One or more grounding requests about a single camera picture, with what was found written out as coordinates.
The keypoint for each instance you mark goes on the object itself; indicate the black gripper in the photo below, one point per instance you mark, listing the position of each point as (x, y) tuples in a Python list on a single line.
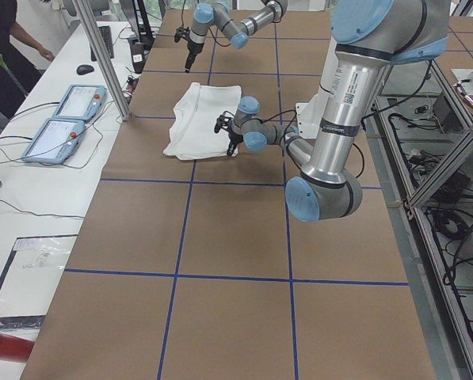
[(234, 138), (191, 52)]

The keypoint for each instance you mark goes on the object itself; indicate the white long-sleeve printed t-shirt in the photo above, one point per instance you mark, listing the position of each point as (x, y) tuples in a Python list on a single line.
[(192, 134)]

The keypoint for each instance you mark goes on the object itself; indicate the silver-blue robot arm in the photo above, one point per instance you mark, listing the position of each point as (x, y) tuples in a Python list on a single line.
[(237, 32), (369, 36)]

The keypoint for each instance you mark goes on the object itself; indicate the person in black clothes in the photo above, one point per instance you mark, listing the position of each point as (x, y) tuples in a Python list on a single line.
[(11, 97)]

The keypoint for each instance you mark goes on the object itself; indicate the black box with white label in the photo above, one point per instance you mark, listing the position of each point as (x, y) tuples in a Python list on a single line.
[(137, 52)]

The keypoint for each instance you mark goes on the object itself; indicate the black keyboard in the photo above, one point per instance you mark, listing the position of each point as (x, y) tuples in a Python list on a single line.
[(106, 35)]

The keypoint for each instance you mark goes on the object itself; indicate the black computer mouse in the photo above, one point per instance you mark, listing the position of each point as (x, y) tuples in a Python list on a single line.
[(84, 69)]

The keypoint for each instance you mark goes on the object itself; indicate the far blue teach pendant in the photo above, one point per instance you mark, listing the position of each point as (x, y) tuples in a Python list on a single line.
[(81, 102)]

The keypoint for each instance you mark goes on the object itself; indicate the blue teach pendant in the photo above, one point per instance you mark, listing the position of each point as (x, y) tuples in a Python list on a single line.
[(55, 141), (81, 102)]

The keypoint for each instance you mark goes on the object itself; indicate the near blue teach pendant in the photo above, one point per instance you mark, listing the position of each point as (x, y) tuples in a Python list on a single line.
[(55, 141)]

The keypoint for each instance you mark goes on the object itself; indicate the metal grabber stick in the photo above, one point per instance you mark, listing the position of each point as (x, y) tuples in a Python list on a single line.
[(13, 77)]

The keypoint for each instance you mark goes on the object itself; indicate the clear plastic document sleeve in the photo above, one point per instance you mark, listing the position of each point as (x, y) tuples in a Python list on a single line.
[(30, 277)]

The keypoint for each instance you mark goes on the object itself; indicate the red cylinder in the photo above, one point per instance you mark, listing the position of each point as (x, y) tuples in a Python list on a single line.
[(15, 349)]

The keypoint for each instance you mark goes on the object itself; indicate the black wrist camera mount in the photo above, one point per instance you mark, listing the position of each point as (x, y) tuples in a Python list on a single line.
[(223, 122), (182, 33)]

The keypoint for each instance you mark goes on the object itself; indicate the aluminium frame post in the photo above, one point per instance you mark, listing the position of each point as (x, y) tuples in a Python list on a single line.
[(85, 15)]

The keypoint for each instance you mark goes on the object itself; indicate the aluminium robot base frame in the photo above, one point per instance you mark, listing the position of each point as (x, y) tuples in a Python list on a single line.
[(421, 127)]

